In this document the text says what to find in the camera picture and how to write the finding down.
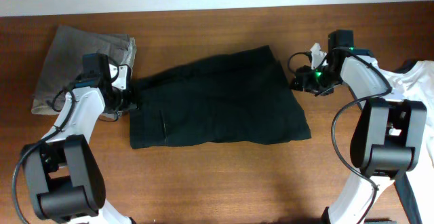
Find black shorts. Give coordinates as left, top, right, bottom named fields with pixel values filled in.
left=130, top=45, right=311, bottom=149

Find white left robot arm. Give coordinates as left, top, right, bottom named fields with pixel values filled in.
left=15, top=64, right=134, bottom=224

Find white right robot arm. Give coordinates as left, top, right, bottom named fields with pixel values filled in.
left=292, top=47, right=428, bottom=223

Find folded grey shorts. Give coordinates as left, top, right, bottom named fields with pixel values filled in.
left=31, top=25, right=136, bottom=115

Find white t-shirt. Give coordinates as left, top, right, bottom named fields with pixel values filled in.
left=372, top=60, right=434, bottom=224

